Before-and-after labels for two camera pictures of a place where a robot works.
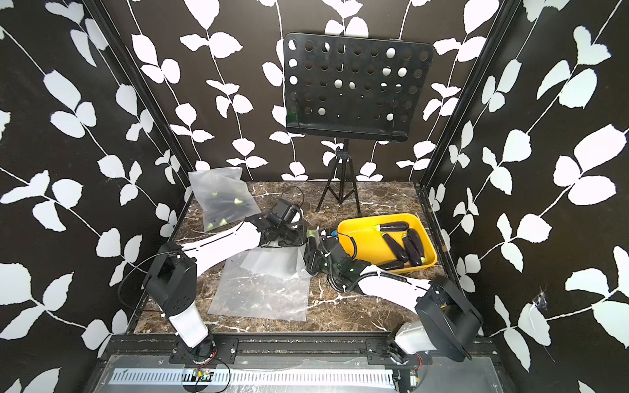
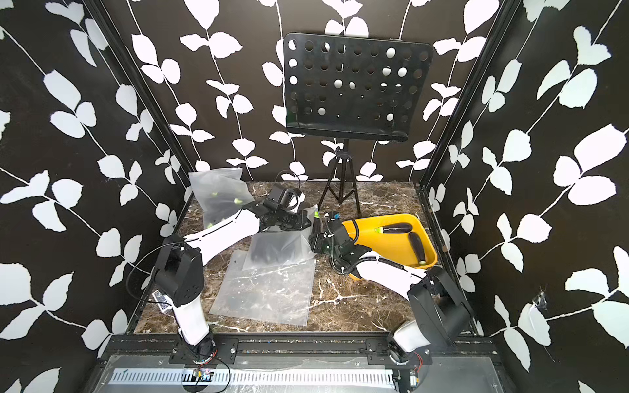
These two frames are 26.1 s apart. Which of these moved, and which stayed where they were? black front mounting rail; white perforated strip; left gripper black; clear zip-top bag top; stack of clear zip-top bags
Moved: left gripper black
Stayed: white perforated strip; black front mounting rail; stack of clear zip-top bags; clear zip-top bag top
